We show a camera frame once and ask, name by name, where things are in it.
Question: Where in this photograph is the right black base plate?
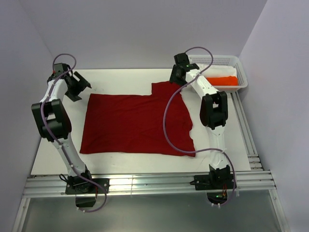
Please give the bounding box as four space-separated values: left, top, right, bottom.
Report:
190 172 237 190

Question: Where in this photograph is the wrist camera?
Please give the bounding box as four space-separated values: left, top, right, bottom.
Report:
174 53 190 66
53 63 70 75

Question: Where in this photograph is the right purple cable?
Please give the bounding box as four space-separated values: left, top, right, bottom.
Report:
163 46 237 207

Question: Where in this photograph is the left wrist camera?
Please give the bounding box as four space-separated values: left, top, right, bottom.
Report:
53 63 70 75

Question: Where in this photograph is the rolled orange t-shirt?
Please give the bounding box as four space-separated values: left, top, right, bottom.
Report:
206 76 238 86

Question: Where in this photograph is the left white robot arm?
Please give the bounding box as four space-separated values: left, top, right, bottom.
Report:
31 63 95 193

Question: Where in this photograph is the rolled white t-shirt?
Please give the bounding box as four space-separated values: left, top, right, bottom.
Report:
202 65 237 78

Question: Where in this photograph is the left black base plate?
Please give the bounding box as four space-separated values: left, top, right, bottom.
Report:
65 178 110 195

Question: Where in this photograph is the white plastic basket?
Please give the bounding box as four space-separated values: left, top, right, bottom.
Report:
188 55 249 94

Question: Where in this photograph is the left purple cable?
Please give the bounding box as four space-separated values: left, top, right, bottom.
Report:
41 53 108 213

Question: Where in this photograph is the aluminium rail frame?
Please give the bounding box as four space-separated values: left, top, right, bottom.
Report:
13 92 290 232

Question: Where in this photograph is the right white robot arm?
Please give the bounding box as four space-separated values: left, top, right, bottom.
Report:
163 53 230 189

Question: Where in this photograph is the purple cable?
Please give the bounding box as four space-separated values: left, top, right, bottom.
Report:
163 46 237 207
41 53 108 213

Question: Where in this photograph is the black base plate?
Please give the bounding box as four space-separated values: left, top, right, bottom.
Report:
190 172 237 190
65 178 110 195

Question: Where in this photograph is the dark red t-shirt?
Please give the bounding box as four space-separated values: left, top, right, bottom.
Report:
80 81 195 156

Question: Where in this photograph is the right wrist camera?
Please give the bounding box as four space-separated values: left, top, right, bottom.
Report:
174 53 190 66

